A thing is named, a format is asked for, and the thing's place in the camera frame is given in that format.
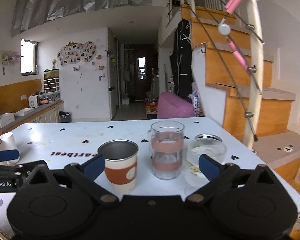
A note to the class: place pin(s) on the white stair post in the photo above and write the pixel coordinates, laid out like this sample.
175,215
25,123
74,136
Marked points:
257,60

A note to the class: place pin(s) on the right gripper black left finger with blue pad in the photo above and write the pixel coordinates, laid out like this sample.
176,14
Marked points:
83,176

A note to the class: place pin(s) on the round glass jar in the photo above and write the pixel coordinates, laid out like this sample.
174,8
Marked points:
208,136

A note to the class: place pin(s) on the white flat box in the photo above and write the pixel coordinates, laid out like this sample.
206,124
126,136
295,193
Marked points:
24,111

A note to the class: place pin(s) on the pink foam tube lower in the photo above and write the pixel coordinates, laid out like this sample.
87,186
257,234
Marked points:
239,57

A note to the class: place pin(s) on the white small appliance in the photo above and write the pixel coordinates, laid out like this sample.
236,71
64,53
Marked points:
33,101

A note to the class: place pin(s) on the black hanging coat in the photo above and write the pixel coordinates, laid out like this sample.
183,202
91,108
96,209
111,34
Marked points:
181,60

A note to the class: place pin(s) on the round white tag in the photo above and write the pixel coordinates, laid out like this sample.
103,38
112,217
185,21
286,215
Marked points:
223,28

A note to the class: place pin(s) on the white cup orange band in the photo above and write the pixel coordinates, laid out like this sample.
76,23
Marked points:
121,164

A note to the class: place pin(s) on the wooden staircase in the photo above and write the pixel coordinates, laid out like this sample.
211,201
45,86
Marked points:
276,145

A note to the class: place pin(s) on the glass mug pink bands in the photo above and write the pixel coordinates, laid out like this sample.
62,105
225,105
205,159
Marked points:
166,140

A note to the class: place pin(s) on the window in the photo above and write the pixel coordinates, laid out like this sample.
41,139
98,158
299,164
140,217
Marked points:
29,57

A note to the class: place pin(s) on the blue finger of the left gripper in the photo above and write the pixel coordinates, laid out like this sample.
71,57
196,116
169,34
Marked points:
8,155

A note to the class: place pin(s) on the cloud photo board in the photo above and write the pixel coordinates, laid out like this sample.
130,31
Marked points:
74,53

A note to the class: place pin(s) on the white storage box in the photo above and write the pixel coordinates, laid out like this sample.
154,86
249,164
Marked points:
6,119

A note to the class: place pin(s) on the white kitchen cabinet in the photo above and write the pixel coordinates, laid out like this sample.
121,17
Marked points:
48,113

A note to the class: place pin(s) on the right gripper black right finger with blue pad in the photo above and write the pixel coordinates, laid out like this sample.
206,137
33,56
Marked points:
220,177

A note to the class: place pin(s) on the purple sofa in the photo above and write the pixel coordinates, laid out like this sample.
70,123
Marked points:
172,106

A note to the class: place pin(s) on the dark waste bin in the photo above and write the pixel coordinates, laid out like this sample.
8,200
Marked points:
65,116

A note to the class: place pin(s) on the white drawer organizer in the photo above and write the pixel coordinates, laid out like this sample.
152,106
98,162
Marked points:
51,81

